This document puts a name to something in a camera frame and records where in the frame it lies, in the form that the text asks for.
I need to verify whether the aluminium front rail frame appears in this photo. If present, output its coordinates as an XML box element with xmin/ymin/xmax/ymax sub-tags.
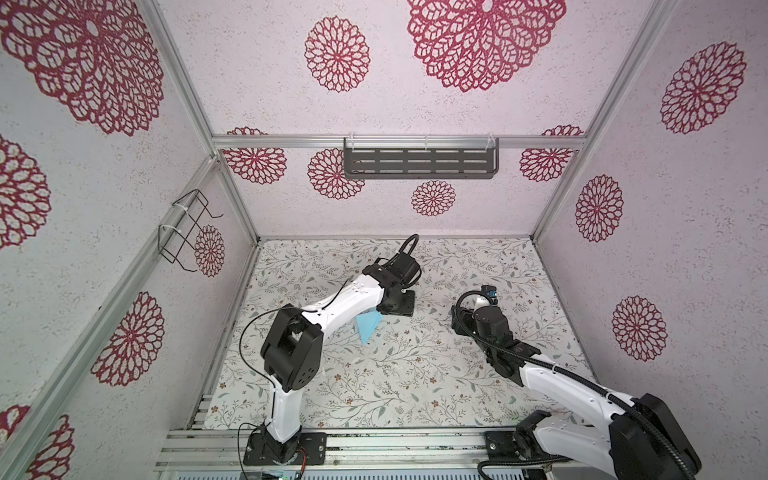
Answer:
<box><xmin>154</xmin><ymin>427</ymin><xmax>514</xmax><ymax>473</ymax></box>

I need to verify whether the dark grey slotted wall shelf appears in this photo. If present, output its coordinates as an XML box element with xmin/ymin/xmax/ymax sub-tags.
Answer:
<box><xmin>342</xmin><ymin>138</ymin><xmax>499</xmax><ymax>180</ymax></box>

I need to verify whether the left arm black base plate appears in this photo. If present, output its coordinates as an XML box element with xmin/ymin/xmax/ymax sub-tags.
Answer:
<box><xmin>243</xmin><ymin>431</ymin><xmax>328</xmax><ymax>466</ymax></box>

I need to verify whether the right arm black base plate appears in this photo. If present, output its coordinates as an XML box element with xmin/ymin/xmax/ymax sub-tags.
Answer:
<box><xmin>484</xmin><ymin>430</ymin><xmax>541</xmax><ymax>461</ymax></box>

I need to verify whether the black wire wall rack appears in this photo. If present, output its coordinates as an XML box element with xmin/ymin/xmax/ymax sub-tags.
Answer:
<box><xmin>156</xmin><ymin>189</ymin><xmax>226</xmax><ymax>278</ymax></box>

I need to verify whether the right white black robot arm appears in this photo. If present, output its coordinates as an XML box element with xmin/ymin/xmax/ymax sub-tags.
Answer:
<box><xmin>451</xmin><ymin>303</ymin><xmax>702</xmax><ymax>479</ymax></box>

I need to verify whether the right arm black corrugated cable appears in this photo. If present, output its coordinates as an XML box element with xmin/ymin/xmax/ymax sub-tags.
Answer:
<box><xmin>452</xmin><ymin>290</ymin><xmax>697</xmax><ymax>480</ymax></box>

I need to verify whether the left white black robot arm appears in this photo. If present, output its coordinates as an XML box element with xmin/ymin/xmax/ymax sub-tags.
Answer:
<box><xmin>260</xmin><ymin>260</ymin><xmax>421</xmax><ymax>447</ymax></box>

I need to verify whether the light blue square paper sheet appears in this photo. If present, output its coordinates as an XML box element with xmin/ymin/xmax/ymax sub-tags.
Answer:
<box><xmin>355</xmin><ymin>308</ymin><xmax>383</xmax><ymax>344</ymax></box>

